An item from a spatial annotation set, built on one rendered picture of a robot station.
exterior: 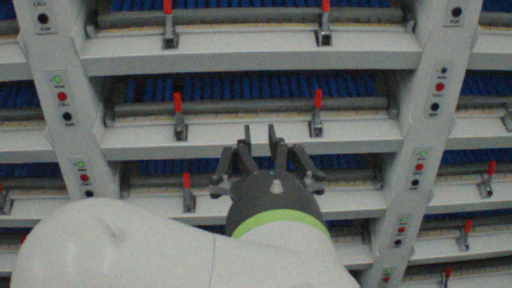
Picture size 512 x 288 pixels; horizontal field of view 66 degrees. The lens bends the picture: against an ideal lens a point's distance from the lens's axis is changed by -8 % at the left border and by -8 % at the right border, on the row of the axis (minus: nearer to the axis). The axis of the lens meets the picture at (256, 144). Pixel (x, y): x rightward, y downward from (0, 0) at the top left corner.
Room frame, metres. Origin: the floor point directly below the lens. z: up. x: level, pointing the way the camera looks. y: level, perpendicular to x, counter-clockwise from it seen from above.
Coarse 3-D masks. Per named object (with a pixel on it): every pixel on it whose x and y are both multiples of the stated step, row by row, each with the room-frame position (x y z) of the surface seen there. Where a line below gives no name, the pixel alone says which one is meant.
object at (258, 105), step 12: (120, 108) 0.73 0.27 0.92; (132, 108) 0.73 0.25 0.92; (144, 108) 0.73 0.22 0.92; (156, 108) 0.73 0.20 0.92; (168, 108) 0.73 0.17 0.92; (192, 108) 0.74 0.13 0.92; (204, 108) 0.74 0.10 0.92; (216, 108) 0.74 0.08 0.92; (228, 108) 0.74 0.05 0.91; (240, 108) 0.74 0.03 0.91; (252, 108) 0.75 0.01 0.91; (264, 108) 0.75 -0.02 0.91; (276, 108) 0.75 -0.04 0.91; (288, 108) 0.75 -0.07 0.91; (300, 108) 0.75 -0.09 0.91; (324, 108) 0.75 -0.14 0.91; (336, 108) 0.76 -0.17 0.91; (348, 108) 0.76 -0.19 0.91; (360, 108) 0.76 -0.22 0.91; (372, 108) 0.76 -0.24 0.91; (384, 108) 0.76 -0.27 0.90; (132, 120) 0.72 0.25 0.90; (144, 120) 0.72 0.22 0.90; (156, 120) 0.72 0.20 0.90
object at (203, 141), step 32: (384, 96) 0.80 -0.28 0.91; (96, 128) 0.66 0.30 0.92; (128, 128) 0.71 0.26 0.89; (160, 128) 0.71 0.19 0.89; (192, 128) 0.71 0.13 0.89; (224, 128) 0.71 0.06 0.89; (256, 128) 0.71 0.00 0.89; (288, 128) 0.71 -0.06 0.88; (352, 128) 0.72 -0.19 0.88; (384, 128) 0.72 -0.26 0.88
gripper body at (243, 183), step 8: (248, 176) 0.37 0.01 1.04; (256, 176) 0.33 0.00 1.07; (264, 176) 0.33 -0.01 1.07; (272, 176) 0.32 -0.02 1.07; (280, 176) 0.33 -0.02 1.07; (288, 176) 0.33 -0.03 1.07; (296, 176) 0.37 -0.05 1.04; (232, 184) 0.35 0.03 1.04; (240, 184) 0.35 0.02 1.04; (248, 184) 0.32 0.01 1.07; (304, 184) 0.35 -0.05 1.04; (240, 192) 0.32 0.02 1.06; (232, 200) 0.34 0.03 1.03
